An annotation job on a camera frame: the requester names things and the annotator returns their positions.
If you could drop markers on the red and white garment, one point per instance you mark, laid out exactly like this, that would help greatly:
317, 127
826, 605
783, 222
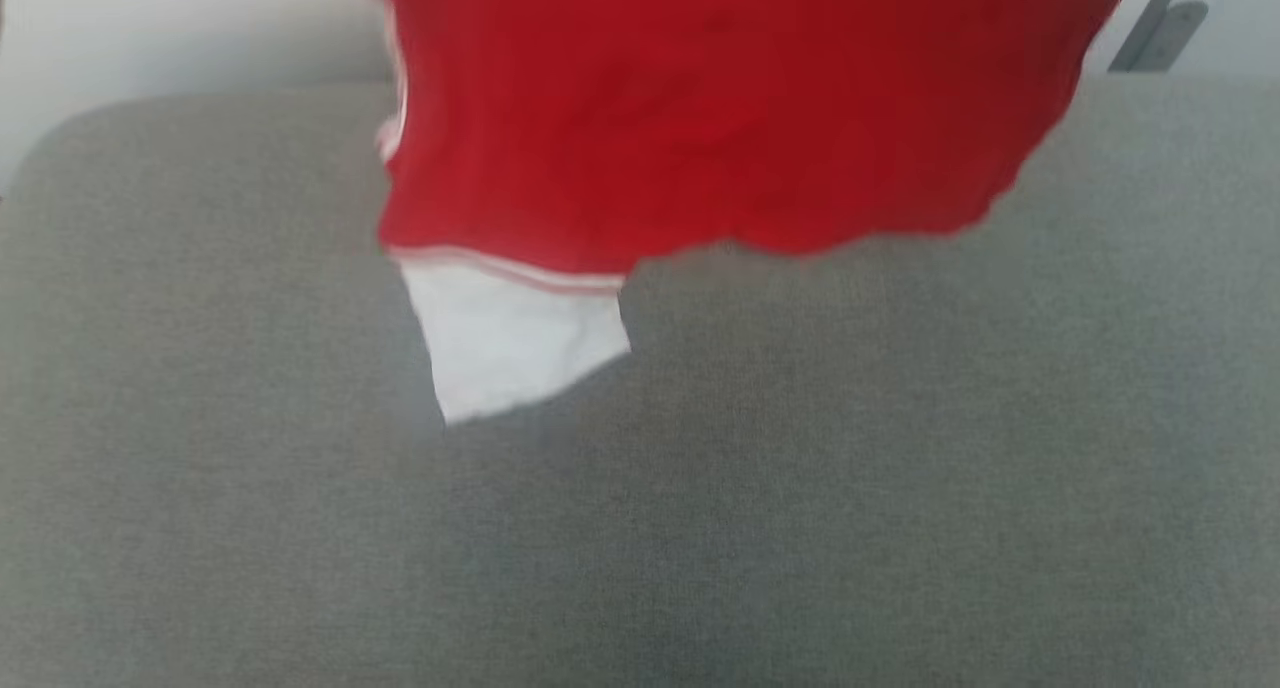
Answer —
700, 108

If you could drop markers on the grey fabric sofa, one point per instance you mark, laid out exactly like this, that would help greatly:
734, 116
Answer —
800, 468

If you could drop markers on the dark grey metal bar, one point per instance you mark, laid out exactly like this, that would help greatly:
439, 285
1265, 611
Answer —
1160, 28

